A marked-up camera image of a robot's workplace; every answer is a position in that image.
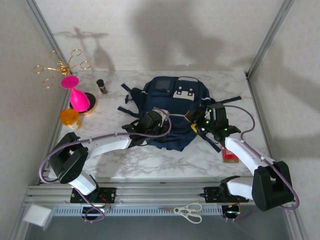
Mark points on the white plastic sheet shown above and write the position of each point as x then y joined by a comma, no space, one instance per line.
36,217

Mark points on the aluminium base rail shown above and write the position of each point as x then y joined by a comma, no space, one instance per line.
162,191

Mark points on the small dark bottle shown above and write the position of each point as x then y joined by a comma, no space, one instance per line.
102,87

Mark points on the pink plastic goblet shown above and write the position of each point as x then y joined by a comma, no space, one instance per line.
78,98

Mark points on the aluminium frame post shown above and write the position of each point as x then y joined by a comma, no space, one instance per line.
45,32
270,35

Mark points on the small red box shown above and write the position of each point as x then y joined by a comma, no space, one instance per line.
228,156

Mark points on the navy blue backpack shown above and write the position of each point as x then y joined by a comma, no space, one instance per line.
172,105

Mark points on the orange plastic goblet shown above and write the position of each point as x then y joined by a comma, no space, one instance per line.
68,117

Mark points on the black gold-rimmed round base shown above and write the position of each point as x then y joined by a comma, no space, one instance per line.
92,100

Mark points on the aluminium table side rail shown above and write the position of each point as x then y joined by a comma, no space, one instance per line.
261,120
56,135

